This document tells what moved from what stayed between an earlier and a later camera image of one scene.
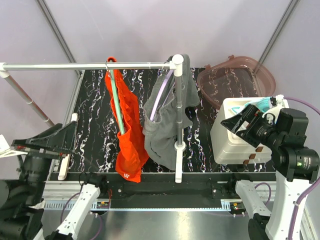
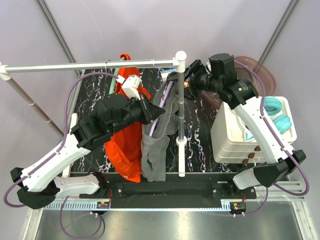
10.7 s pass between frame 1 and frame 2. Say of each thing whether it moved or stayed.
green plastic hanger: moved
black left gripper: moved
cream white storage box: stayed
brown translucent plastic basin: stayed
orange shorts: moved
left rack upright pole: stayed
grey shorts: moved
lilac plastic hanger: moved
